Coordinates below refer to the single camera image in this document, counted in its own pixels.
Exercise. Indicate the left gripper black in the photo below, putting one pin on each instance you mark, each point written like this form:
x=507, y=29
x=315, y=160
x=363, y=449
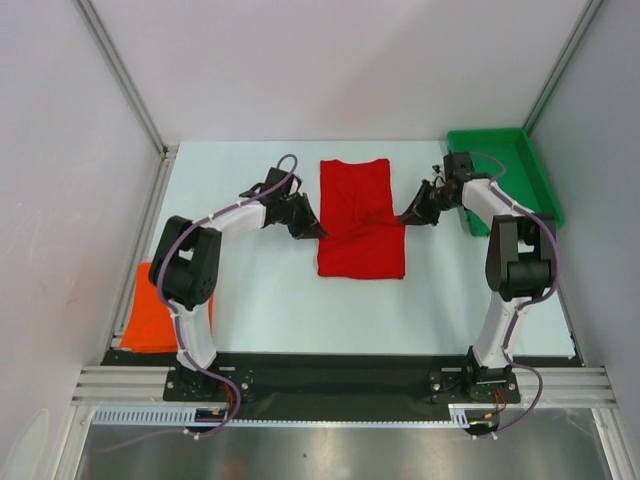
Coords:
x=309, y=228

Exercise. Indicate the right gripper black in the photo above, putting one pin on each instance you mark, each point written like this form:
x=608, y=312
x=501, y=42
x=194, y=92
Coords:
x=419, y=213

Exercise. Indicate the red t-shirt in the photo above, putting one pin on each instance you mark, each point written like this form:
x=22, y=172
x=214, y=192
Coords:
x=365, y=240

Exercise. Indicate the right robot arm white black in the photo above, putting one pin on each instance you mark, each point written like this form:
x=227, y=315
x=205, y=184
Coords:
x=521, y=270

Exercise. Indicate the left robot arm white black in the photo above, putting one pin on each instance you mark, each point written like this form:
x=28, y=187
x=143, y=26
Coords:
x=185, y=266

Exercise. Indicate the green plastic tray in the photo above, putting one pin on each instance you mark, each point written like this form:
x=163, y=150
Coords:
x=526, y=179

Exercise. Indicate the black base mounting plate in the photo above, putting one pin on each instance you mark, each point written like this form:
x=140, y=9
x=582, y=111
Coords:
x=334, y=388

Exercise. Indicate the orange folded t-shirt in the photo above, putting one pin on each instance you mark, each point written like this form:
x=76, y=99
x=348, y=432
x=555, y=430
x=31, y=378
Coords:
x=150, y=329

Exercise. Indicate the aluminium front rail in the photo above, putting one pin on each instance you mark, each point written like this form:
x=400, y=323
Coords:
x=120, y=385

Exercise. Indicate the aluminium frame post right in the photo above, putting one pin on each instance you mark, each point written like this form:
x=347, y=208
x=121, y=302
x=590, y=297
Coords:
x=578, y=34

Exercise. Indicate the aluminium frame rail left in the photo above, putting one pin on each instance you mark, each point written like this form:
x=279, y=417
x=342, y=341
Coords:
x=163, y=155

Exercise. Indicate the white slotted cable duct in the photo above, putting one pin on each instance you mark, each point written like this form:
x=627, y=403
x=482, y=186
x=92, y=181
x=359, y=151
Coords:
x=160, y=416

